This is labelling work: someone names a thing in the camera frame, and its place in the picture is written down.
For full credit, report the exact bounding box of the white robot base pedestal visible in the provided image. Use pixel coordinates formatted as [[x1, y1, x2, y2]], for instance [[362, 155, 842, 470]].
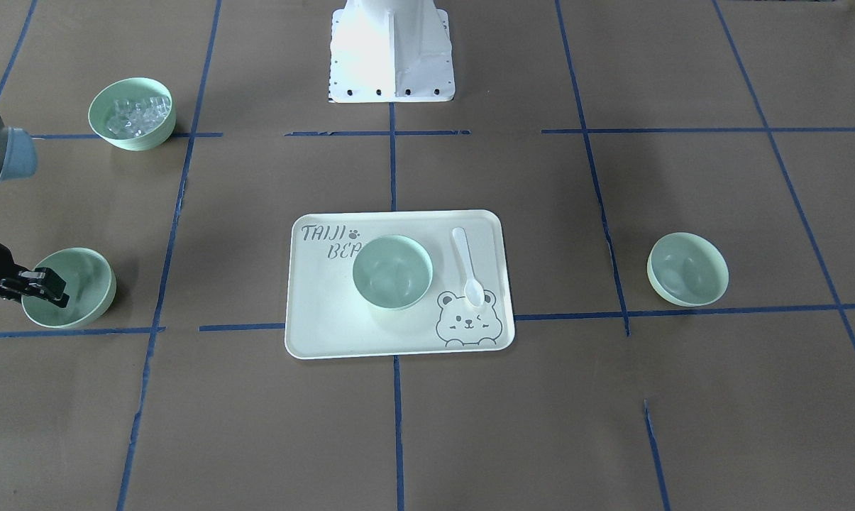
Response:
[[328, 1, 456, 104]]

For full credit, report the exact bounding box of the green bowl on tray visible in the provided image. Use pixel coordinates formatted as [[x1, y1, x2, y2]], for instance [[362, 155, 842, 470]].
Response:
[[352, 235, 434, 310]]

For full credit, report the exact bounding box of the cream tray with bear print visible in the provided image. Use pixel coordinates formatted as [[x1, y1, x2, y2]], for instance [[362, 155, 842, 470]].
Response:
[[285, 209, 515, 359]]

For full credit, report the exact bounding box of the green bowl with ice cubes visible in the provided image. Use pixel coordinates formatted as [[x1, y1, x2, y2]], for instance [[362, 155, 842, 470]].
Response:
[[87, 77, 177, 151]]

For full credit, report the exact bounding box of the white plastic spoon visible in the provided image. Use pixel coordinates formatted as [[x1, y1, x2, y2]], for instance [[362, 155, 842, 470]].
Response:
[[452, 226, 485, 308]]

